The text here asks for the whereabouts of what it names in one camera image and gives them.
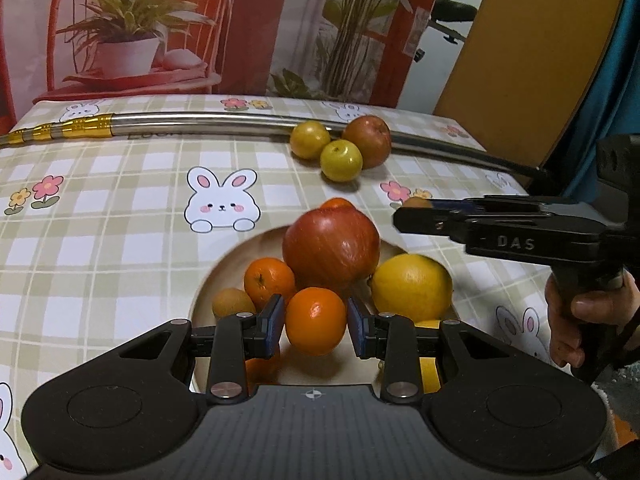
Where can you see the person's right hand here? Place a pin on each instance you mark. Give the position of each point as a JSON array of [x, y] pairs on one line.
[[597, 305]]

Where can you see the brownish red apple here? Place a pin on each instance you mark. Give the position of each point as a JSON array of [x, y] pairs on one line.
[[367, 140]]

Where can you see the round wooden plate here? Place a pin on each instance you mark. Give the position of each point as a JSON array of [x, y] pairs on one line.
[[235, 270]]

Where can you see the metal pole with gold bands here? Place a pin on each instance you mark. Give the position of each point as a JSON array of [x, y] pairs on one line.
[[200, 121]]

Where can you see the plant print backdrop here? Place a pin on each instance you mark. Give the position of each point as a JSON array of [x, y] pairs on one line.
[[280, 20]]

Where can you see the yellow board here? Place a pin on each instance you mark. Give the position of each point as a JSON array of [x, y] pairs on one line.
[[525, 60]]

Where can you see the yellow lemon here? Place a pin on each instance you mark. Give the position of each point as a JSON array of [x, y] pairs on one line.
[[410, 287]]

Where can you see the green apple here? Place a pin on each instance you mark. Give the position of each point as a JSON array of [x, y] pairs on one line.
[[310, 139], [341, 160]]

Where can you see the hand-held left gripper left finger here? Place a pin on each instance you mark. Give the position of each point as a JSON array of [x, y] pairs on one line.
[[274, 325]]

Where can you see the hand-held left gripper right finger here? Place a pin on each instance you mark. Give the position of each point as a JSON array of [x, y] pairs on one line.
[[359, 327]]

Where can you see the large red apple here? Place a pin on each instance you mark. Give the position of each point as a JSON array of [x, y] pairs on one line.
[[330, 250]]

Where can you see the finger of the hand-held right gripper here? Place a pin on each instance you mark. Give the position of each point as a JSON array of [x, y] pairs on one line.
[[480, 203], [420, 221]]

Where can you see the checked rabbit print tablecloth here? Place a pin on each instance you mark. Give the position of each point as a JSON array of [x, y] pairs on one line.
[[125, 260]]

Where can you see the black office chair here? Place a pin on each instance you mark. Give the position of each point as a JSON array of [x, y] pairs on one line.
[[450, 12]]

